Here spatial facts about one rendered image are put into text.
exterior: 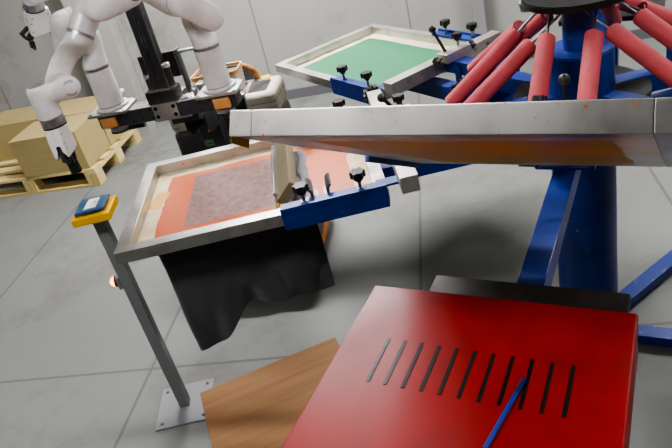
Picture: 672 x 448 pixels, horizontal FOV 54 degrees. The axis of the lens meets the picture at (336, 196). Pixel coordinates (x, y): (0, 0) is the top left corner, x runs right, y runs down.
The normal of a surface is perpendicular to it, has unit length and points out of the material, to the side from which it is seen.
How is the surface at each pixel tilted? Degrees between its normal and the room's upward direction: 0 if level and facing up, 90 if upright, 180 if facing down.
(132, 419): 0
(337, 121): 58
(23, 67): 90
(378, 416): 0
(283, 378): 0
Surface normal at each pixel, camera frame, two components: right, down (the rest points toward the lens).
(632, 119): -0.46, 0.00
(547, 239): -0.22, -0.85
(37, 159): -0.11, 0.51
